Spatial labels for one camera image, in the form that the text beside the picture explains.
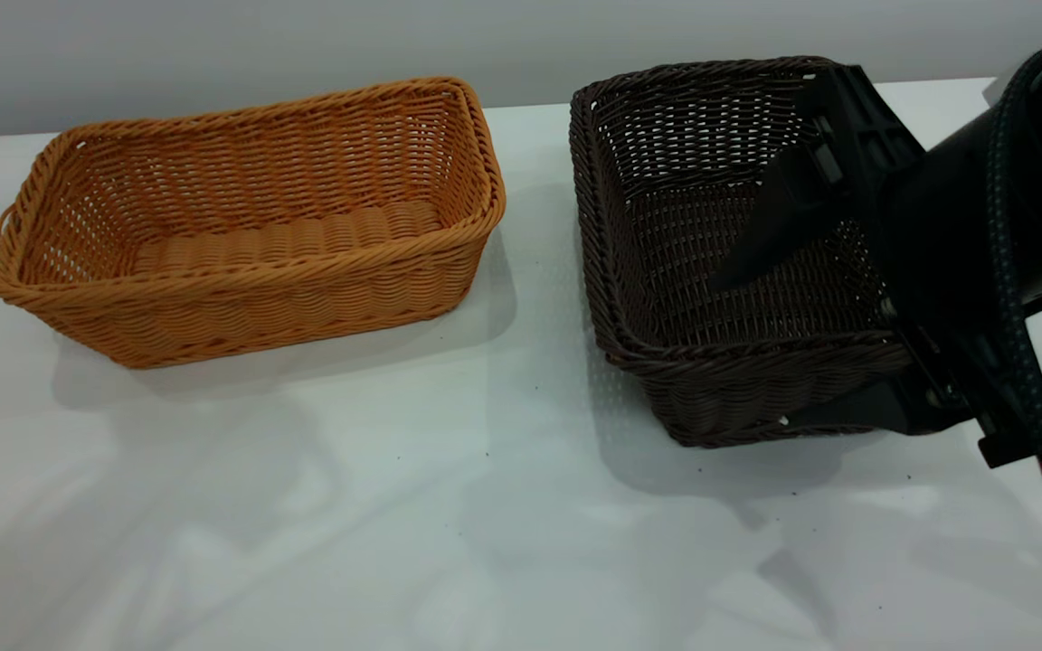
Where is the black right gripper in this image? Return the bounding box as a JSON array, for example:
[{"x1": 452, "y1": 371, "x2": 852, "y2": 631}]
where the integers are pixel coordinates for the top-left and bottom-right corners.
[{"x1": 709, "y1": 65, "x2": 1042, "y2": 468}]

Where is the dark brown wicker basket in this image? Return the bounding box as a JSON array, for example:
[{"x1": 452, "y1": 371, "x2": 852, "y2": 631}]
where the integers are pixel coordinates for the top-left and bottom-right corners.
[{"x1": 569, "y1": 57, "x2": 918, "y2": 449}]

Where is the orange-brown wicker basket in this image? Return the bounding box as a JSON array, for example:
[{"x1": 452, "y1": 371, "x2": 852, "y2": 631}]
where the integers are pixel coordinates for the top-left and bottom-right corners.
[{"x1": 0, "y1": 77, "x2": 507, "y2": 370}]

